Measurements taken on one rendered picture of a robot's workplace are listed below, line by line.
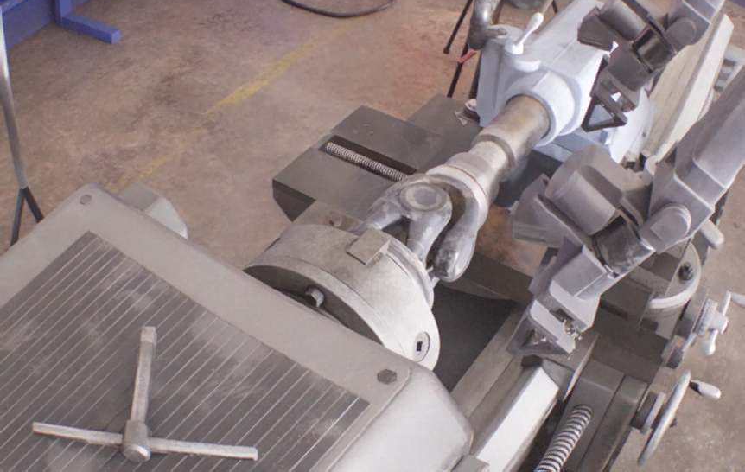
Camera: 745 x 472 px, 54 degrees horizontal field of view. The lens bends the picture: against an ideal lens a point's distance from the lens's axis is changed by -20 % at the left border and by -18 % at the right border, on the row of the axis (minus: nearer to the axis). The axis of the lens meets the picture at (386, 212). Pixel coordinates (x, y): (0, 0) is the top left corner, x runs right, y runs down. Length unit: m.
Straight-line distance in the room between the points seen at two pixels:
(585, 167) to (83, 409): 0.50
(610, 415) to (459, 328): 0.36
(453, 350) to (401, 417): 0.87
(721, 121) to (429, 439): 0.37
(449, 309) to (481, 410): 0.35
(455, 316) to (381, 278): 0.65
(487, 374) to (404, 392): 0.68
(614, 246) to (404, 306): 0.28
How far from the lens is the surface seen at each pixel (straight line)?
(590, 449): 1.59
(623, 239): 0.82
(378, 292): 0.97
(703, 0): 1.16
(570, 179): 0.79
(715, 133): 0.74
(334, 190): 1.60
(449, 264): 1.15
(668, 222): 0.77
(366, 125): 1.76
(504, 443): 1.29
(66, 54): 4.05
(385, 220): 1.12
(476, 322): 1.61
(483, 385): 1.36
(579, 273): 0.84
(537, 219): 0.83
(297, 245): 1.01
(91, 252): 0.82
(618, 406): 1.47
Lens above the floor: 1.89
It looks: 40 degrees down
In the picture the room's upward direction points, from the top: 5 degrees clockwise
